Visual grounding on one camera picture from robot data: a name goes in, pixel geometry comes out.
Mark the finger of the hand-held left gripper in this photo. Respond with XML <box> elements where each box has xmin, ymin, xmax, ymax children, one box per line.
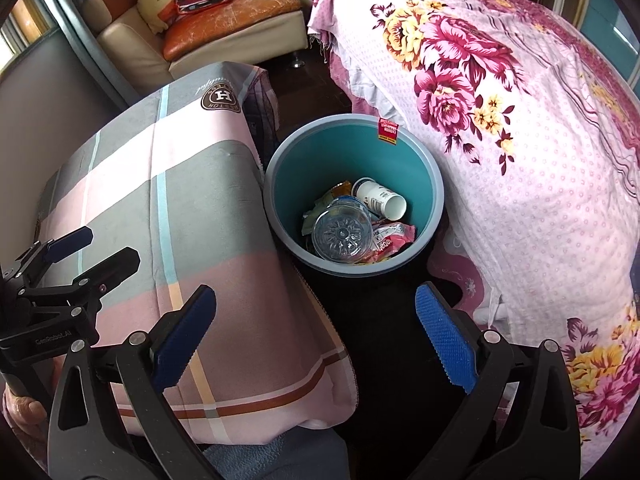
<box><xmin>30</xmin><ymin>246</ymin><xmax>142</xmax><ymax>311</ymax></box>
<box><xmin>10</xmin><ymin>226</ymin><xmax>95</xmax><ymax>281</ymax></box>

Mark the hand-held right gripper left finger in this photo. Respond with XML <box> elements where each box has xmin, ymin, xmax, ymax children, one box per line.
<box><xmin>47</xmin><ymin>285</ymin><xmax>218</xmax><ymax>480</ymax></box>

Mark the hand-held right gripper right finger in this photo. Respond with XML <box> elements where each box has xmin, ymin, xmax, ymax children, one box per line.
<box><xmin>414</xmin><ymin>282</ymin><xmax>588</xmax><ymax>480</ymax></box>

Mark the pink snack wrapper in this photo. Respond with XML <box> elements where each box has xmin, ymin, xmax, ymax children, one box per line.
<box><xmin>360</xmin><ymin>222</ymin><xmax>417</xmax><ymax>265</ymax></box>

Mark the clear plastic water bottle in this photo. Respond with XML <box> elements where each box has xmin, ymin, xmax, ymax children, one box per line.
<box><xmin>311</xmin><ymin>196</ymin><xmax>373</xmax><ymax>262</ymax></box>

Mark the white yogurt bottle red label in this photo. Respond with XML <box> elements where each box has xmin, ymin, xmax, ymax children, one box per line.
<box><xmin>351</xmin><ymin>177</ymin><xmax>407</xmax><ymax>221</ymax></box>

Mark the teal trash bin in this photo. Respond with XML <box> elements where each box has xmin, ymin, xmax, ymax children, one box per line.
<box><xmin>262</xmin><ymin>114</ymin><xmax>445</xmax><ymax>277</ymax></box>

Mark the person's left hand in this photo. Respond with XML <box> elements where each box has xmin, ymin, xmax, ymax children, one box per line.
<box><xmin>2</xmin><ymin>355</ymin><xmax>67</xmax><ymax>446</ymax></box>

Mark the pink grey plaid tablecloth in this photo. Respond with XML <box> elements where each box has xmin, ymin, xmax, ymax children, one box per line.
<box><xmin>37</xmin><ymin>61</ymin><xmax>360</xmax><ymax>446</ymax></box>

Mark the blue grey cloth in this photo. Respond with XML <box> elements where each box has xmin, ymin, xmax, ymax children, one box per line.
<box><xmin>200</xmin><ymin>425</ymin><xmax>351</xmax><ymax>480</ymax></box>

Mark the pink floral bedsheet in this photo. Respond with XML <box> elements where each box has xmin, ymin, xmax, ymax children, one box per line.
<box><xmin>306</xmin><ymin>0</ymin><xmax>640</xmax><ymax>443</ymax></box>

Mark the cream leather sofa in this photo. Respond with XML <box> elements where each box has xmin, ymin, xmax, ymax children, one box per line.
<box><xmin>89</xmin><ymin>0</ymin><xmax>307</xmax><ymax>95</ymax></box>

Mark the window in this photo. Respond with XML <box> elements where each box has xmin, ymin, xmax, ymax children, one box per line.
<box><xmin>0</xmin><ymin>0</ymin><xmax>61</xmax><ymax>66</ymax></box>

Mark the grey curtain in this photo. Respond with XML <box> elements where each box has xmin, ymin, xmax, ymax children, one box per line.
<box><xmin>42</xmin><ymin>0</ymin><xmax>146</xmax><ymax>106</ymax></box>

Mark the cream plush pillow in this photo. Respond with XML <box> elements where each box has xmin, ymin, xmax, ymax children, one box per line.
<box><xmin>137</xmin><ymin>0</ymin><xmax>181</xmax><ymax>35</ymax></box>

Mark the orange seat cushion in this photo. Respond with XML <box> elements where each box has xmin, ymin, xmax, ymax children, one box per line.
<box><xmin>162</xmin><ymin>0</ymin><xmax>305</xmax><ymax>61</ymax></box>

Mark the teal cabinet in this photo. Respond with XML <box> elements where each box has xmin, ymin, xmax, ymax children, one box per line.
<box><xmin>580</xmin><ymin>0</ymin><xmax>636</xmax><ymax>61</ymax></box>

